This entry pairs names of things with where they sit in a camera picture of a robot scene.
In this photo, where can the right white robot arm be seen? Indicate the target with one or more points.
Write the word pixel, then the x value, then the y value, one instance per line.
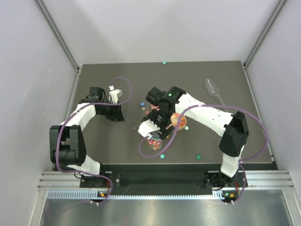
pixel 232 128

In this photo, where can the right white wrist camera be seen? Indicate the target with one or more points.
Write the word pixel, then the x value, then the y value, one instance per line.
pixel 147 127

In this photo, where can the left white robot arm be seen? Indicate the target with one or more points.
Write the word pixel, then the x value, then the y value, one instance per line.
pixel 67 145

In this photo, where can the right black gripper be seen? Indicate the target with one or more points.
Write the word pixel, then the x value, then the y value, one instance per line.
pixel 163 133

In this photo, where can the left aluminium corner post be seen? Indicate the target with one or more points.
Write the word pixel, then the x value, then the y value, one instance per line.
pixel 54 29

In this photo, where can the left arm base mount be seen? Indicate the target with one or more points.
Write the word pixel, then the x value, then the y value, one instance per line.
pixel 97 182

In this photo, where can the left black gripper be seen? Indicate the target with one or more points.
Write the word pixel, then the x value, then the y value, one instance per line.
pixel 114 111

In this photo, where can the clear plastic scoop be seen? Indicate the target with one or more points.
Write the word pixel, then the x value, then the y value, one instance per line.
pixel 214 91

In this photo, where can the tan tray translucent star candies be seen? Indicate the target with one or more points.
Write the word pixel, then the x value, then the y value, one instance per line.
pixel 175 118

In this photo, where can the white slotted cable duct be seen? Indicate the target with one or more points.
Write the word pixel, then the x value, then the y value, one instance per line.
pixel 98 195

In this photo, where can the pink tray opaque star candies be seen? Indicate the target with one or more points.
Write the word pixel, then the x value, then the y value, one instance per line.
pixel 154 107

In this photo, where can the right aluminium corner post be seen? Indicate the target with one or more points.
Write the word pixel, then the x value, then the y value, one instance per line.
pixel 265 31

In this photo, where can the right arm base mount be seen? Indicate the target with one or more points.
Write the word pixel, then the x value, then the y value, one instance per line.
pixel 217 180

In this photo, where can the aluminium front frame rail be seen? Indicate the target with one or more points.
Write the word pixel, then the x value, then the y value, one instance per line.
pixel 258 179

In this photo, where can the clear plastic jar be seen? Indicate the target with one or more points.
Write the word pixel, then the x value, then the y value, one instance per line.
pixel 154 143

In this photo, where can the aluminium corner post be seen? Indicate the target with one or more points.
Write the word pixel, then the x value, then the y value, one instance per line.
pixel 54 29
pixel 265 31

